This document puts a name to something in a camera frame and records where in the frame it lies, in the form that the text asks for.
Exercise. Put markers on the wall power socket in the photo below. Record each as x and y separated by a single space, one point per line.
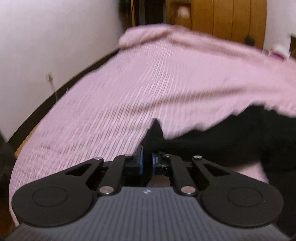
49 77

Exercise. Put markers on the white pink appliance on shelf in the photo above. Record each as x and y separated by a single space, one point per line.
184 12

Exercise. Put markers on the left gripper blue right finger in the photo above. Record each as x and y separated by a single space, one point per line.
156 162

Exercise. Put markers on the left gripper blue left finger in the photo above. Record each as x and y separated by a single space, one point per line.
141 156

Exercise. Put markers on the white plush item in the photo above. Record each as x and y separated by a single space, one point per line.
279 50

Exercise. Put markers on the pink checkered bed duvet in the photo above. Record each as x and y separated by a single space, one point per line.
184 79

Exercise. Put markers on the wooden wardrobe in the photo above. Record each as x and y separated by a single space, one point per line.
229 20

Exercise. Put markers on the black knit cardigan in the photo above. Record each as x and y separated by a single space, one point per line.
256 134

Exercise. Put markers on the small black bag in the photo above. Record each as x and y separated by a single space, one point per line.
250 41

